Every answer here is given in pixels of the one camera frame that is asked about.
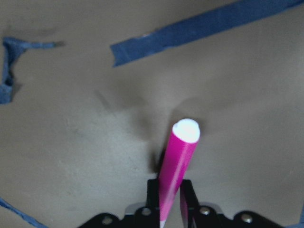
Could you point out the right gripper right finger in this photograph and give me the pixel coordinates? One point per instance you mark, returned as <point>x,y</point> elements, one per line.
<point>188,203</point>

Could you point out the pink marker pen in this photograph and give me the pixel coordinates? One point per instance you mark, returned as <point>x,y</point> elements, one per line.
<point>182,142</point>

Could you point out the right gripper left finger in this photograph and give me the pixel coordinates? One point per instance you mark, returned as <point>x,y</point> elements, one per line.
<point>152,198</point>

